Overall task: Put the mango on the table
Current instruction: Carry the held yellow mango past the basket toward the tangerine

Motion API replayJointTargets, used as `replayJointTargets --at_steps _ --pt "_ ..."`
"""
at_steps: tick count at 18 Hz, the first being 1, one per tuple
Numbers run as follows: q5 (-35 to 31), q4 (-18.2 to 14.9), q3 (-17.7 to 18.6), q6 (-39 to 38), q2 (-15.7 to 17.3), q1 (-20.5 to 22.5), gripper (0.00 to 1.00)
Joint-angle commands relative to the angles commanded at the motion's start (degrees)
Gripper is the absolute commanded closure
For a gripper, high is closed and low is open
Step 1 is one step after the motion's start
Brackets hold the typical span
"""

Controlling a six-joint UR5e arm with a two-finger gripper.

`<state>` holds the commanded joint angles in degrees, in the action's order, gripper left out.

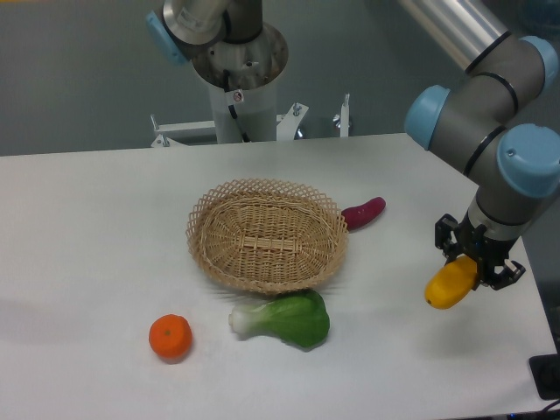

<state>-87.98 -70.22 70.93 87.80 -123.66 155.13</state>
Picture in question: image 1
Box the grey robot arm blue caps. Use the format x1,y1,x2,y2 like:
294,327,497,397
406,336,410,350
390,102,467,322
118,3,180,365
145,1,559,290

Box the black device at table edge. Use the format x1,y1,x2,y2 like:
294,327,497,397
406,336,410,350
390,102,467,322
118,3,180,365
528,353,559,401

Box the orange toy tangerine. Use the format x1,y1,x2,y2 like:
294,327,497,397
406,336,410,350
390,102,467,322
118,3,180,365
149,314,193,360

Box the black cable on pedestal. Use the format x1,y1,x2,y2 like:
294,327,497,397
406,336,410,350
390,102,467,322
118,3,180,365
221,69,253,144

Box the white metal base bracket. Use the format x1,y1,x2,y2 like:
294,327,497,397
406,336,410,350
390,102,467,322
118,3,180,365
150,93,354,148

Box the woven wicker basket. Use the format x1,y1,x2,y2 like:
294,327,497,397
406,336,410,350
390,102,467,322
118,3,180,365
185,178,348,295

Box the green toy bok choy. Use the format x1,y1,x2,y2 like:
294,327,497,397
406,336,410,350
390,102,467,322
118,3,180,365
228,289,331,349

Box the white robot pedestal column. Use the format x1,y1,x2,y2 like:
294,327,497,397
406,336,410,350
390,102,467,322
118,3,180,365
191,24,290,144

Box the purple toy sweet potato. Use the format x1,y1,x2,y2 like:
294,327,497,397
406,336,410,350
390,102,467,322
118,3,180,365
341,197,386,231

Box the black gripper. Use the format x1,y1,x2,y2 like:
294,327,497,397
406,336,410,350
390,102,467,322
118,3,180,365
434,213,526,291

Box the yellow toy mango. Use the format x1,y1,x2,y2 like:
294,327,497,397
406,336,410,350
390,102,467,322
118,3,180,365
424,255,477,310

